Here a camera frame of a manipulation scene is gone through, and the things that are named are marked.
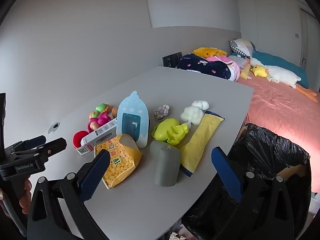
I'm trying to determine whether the white door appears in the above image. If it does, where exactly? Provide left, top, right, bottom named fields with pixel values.
left=299, top=6, right=317, bottom=70

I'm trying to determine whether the lime green plastic toy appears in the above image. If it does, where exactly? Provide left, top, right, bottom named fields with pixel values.
left=152, top=118, right=189, bottom=145

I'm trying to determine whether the long yellow wrapper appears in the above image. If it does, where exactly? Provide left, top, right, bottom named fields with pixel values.
left=179, top=110, right=225, bottom=178

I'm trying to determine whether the yellow soft toy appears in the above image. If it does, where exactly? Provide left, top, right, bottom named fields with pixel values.
left=240, top=64, right=252, bottom=79

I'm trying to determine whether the bin with black bag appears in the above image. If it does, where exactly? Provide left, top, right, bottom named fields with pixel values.
left=181, top=123, right=313, bottom=240

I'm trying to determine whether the pink blanket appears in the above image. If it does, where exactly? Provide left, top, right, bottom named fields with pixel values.
left=205, top=56, right=240, bottom=82

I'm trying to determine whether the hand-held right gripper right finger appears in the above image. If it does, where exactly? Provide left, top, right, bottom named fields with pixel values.
left=211, top=147, right=303, bottom=240

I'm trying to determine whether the white grey pillow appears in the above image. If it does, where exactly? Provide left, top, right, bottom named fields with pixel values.
left=229, top=55, right=248, bottom=68

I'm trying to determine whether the pink bed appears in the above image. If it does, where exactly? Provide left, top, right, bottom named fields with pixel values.
left=235, top=76, right=320, bottom=160

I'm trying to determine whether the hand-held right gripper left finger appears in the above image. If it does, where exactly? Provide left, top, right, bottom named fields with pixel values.
left=27, top=150, right=110, bottom=240

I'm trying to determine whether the checkered pillow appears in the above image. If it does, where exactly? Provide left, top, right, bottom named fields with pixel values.
left=229, top=39, right=257, bottom=59

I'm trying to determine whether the black wall socket panel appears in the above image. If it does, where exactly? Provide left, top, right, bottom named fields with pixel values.
left=162, top=52, right=182, bottom=68

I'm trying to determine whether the white plush toy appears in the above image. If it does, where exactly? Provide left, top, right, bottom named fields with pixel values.
left=180, top=100, right=209, bottom=130

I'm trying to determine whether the plaid fabric flower clip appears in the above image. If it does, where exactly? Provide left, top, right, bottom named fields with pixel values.
left=154, top=104, right=171, bottom=120

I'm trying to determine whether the white cardboard box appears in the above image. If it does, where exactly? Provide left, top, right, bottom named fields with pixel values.
left=76, top=117, right=118, bottom=155

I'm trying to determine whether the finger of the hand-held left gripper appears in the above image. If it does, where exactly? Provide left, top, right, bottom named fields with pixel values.
left=11, top=137, right=67, bottom=158
left=5, top=135, right=47, bottom=153

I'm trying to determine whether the pink doll toy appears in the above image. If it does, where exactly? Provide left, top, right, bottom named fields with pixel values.
left=87, top=112, right=112, bottom=133

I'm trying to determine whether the grey paper cup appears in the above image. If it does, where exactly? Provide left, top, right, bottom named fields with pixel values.
left=149, top=140, right=182, bottom=187

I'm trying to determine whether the yellow snack bag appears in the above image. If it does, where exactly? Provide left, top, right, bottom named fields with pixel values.
left=94, top=134, right=143, bottom=190

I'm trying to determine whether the white goose plush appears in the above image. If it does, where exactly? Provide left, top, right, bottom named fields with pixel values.
left=250, top=57, right=318, bottom=103

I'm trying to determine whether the orange yellow plush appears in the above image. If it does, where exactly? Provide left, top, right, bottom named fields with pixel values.
left=192, top=47, right=227, bottom=57

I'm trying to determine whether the yellow duck plush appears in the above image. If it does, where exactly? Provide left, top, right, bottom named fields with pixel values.
left=251, top=65, right=269, bottom=77

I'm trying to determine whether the navy blue pillow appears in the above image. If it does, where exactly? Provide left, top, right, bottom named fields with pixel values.
left=176, top=54, right=234, bottom=81

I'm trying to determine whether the red ball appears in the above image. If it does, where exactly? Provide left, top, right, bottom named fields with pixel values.
left=73, top=130, right=93, bottom=149

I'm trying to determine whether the person's left hand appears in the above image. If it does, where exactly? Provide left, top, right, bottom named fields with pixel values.
left=19, top=179, right=32, bottom=207

